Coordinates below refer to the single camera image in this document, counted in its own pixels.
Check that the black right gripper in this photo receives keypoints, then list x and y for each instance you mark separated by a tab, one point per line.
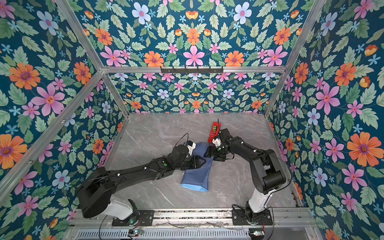
212	153

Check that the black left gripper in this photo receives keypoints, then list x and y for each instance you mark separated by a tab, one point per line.
197	161

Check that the red tape dispenser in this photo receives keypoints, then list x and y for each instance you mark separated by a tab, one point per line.
214	131

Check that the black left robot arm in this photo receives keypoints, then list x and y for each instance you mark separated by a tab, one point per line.
96	192

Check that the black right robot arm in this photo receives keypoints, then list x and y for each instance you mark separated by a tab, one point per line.
267	172

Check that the aluminium horizontal back bar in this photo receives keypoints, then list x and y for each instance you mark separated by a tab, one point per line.
142	70

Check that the aluminium left side bar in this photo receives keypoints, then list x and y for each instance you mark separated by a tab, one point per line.
21	168

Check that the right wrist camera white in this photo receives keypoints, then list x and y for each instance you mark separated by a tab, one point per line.
217	141

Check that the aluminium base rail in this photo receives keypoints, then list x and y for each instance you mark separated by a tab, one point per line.
215	217

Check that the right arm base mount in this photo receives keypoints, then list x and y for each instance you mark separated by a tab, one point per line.
249	216

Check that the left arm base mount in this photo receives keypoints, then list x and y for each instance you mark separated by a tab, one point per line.
135	217

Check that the black hook rail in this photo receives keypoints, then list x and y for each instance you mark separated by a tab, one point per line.
191	70

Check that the white vented cable duct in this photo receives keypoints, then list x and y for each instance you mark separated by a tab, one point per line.
164	234

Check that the aluminium corner frame post right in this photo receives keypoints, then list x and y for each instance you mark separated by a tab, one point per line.
314	12

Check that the aluminium corner frame post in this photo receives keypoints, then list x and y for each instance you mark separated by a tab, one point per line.
314	12
78	30

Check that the aluminium corner frame post left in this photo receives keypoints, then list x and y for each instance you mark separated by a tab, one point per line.
78	30

